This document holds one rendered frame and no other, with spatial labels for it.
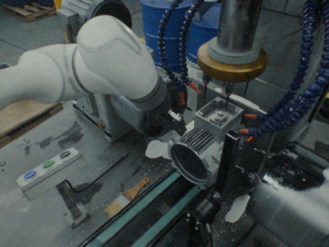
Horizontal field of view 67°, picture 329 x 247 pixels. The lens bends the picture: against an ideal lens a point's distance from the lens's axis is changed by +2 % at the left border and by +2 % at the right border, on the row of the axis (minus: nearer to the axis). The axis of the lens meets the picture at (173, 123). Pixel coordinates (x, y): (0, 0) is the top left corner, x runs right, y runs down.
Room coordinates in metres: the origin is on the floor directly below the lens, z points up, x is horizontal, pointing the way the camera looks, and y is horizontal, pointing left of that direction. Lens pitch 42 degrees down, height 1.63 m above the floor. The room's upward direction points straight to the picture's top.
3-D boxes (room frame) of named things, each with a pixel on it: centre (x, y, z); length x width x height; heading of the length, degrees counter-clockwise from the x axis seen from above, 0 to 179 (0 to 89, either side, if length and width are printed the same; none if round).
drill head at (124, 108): (0.82, 0.13, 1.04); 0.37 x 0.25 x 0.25; 45
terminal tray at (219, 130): (0.59, -0.14, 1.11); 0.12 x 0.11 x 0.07; 137
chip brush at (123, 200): (0.50, 0.17, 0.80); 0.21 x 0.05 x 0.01; 140
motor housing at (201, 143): (0.56, -0.12, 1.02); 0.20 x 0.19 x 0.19; 137
